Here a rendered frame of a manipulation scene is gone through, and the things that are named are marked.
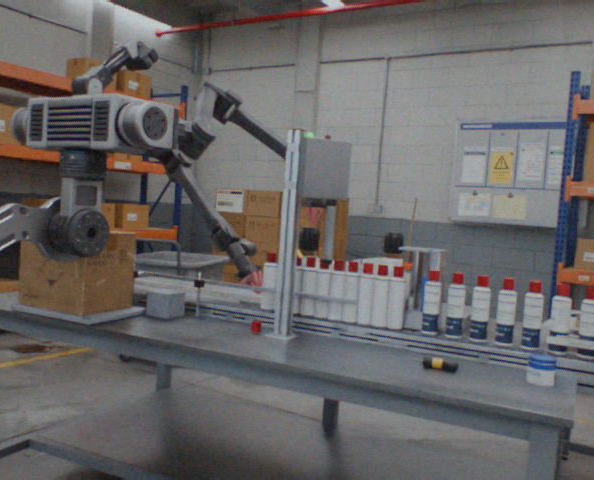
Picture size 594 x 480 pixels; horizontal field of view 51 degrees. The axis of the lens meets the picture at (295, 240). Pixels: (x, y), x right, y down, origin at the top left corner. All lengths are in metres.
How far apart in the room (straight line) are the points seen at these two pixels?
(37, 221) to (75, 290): 0.31
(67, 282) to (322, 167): 0.92
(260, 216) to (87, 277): 3.90
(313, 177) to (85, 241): 0.71
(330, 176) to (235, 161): 6.01
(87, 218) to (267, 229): 3.98
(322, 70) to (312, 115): 0.54
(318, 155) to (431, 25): 5.10
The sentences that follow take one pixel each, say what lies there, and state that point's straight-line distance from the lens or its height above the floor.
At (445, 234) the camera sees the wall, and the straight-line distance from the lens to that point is 6.57.
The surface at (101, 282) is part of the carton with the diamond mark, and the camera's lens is 2.17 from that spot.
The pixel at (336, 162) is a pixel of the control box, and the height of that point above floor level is 1.40.
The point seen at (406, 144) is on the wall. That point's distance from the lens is 6.80.
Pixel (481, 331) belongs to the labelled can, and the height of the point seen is 0.92.
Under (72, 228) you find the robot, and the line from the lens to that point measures 1.88.
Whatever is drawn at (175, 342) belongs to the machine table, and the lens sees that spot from 1.87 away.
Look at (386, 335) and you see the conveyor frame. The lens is 2.00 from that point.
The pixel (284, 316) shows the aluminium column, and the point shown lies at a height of 0.90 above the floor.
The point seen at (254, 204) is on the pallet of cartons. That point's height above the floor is 1.25.
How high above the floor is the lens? 1.25
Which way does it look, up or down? 3 degrees down
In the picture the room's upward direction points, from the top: 4 degrees clockwise
